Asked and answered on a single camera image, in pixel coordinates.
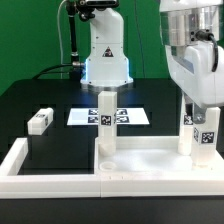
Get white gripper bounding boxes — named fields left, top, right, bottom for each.
left=165, top=43, right=224, bottom=124

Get white desk top tray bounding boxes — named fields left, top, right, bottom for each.
left=94, top=136, right=224, bottom=179

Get tag marker plate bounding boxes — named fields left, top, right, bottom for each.
left=67, top=108, right=150, bottom=126

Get white U-shaped fence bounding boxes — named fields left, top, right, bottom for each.
left=0, top=138, right=224, bottom=199

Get black cables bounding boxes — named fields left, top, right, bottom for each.
left=31, top=63, right=75, bottom=80

